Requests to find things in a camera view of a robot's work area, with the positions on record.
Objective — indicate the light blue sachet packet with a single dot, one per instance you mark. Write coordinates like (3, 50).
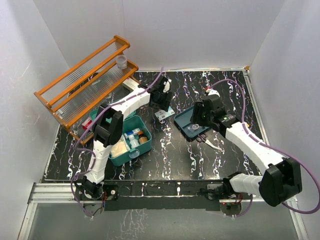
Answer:
(162, 114)

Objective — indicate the orange wooden shelf rack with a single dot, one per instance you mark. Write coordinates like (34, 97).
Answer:
(71, 97)

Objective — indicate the black front mounting rail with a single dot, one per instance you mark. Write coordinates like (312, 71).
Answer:
(160, 195)

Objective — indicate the white plastic bottle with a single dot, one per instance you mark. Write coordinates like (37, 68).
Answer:
(133, 141)

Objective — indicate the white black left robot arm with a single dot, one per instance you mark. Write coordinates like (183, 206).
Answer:
(108, 129)

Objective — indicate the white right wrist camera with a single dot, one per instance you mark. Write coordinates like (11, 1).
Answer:
(210, 91)

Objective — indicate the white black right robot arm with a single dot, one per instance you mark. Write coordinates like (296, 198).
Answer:
(280, 177)

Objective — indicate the green medicine kit box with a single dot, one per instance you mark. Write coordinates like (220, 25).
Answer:
(130, 123)

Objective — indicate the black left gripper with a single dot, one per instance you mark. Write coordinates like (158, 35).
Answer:
(164, 105)

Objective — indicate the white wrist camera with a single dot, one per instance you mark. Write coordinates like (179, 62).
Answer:
(165, 84)
(210, 91)

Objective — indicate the brown medicine bottle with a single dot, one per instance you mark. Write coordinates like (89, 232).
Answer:
(142, 138)

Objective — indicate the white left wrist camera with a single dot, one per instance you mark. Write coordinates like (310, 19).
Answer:
(165, 84)

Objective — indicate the teal divider tray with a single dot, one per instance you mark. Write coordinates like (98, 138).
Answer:
(183, 122)

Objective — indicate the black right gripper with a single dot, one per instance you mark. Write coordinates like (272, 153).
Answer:
(198, 108)

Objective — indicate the bandage roll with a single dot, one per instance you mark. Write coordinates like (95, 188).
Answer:
(132, 132)

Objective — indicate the clear plastic cup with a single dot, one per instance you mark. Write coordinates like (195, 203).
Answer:
(121, 61)

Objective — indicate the bag of cotton balls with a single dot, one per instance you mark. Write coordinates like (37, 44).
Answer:
(119, 148)

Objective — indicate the black handled scissors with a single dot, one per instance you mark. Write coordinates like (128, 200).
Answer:
(204, 138)

